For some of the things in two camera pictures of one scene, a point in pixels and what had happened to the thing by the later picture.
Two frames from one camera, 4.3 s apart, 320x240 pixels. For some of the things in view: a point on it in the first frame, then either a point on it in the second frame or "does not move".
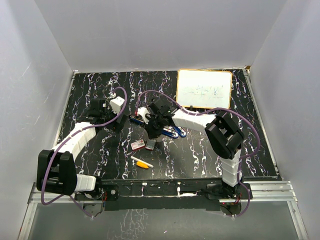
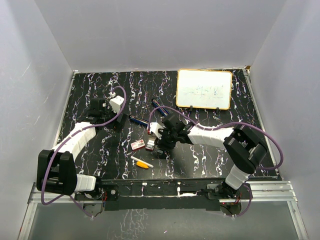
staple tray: x=150 y=144 does not move
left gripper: x=118 y=126 does not move
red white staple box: x=137 y=145 does not move
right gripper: x=150 y=132 → x=161 y=143
